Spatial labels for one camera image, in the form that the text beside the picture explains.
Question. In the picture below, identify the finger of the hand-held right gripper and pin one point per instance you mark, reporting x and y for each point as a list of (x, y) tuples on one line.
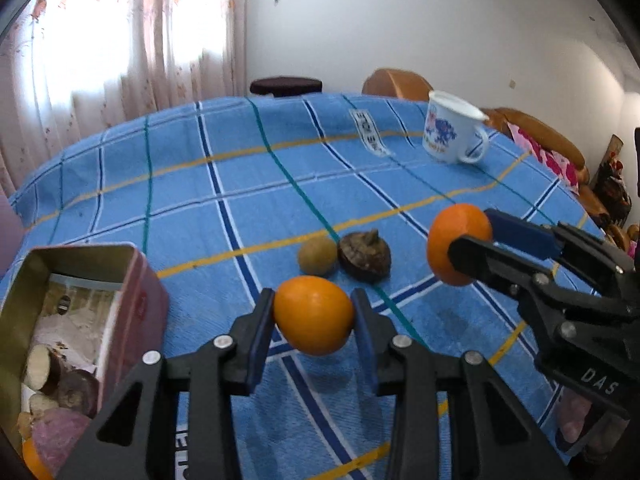
[(520, 232), (480, 257)]

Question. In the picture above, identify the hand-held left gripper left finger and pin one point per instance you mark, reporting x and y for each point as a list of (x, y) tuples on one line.
[(257, 345)]

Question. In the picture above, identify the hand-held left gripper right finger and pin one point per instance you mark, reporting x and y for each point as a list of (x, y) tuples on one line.
[(367, 345)]

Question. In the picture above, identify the medium orange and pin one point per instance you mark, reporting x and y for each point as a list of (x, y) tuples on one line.
[(452, 240)]

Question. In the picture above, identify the large orange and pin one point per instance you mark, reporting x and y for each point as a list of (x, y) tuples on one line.
[(312, 315)]

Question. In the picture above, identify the rectangular metal tin box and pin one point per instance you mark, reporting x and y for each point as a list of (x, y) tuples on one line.
[(135, 300)]

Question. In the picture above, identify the round purple sweet potato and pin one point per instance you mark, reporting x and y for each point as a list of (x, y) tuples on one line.
[(60, 432)]

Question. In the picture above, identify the cut sweet potato half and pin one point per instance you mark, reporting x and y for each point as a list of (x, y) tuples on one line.
[(42, 370)]

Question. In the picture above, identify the cut brown sweet potato piece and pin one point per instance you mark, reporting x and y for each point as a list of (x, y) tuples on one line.
[(42, 402)]

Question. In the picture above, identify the small orange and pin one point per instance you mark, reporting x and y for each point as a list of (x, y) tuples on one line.
[(35, 460)]

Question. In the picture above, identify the person's right hand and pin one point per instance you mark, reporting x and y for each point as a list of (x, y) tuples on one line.
[(575, 420)]

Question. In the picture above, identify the pink flowered cloth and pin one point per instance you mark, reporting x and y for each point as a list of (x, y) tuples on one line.
[(547, 160)]

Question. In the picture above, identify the dark brown fruit with stem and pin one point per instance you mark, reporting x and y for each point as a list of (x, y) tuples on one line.
[(364, 255)]

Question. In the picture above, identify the brown wooden sofa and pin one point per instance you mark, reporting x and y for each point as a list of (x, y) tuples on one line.
[(540, 132)]

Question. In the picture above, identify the small yellow-brown fruit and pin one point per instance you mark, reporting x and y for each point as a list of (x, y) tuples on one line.
[(316, 256)]

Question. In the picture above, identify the dark flowered cloth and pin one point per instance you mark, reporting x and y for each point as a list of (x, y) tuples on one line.
[(615, 185)]

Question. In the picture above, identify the white mug with blue print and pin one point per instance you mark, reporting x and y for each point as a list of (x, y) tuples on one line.
[(445, 130)]

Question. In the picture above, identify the blue checked tablecloth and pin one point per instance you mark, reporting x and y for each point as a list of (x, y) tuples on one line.
[(225, 185)]

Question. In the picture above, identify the brown leather armchair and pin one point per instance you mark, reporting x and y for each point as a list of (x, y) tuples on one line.
[(397, 82)]

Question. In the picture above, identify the dark round stool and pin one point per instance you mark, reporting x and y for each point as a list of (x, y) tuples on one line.
[(285, 85)]

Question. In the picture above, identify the sheer flowered curtain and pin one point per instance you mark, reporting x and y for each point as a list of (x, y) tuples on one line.
[(125, 35)]

